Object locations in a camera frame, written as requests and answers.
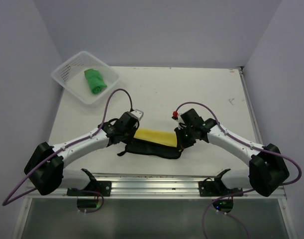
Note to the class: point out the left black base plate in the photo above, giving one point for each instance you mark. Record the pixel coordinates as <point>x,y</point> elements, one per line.
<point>102,187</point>

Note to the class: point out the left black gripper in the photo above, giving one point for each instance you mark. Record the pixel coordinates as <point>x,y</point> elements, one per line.
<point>133,131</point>

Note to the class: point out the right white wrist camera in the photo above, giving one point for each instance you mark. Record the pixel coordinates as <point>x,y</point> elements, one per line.
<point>177,117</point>

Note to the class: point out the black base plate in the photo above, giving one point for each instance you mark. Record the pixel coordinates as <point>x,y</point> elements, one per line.
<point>211,188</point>
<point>102,187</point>

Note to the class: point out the green microfiber towel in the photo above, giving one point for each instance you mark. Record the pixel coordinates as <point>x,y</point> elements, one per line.
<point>95,81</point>

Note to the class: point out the yellow microfiber towel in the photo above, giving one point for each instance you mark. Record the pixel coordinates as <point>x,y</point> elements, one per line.
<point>154,143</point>

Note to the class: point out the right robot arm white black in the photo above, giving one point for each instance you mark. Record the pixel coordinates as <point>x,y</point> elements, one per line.
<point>265,168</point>

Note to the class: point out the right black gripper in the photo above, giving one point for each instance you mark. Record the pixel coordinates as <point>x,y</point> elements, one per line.
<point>181,143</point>

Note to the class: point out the aluminium mounting rail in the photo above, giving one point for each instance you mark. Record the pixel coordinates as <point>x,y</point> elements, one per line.
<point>127,186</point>

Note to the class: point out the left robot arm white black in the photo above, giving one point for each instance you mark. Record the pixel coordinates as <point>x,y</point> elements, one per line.
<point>47,167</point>

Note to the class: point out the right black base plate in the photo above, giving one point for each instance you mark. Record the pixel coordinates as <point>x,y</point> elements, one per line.
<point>211,188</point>

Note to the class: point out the white plastic basket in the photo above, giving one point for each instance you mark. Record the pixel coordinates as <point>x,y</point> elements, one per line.
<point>71,76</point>

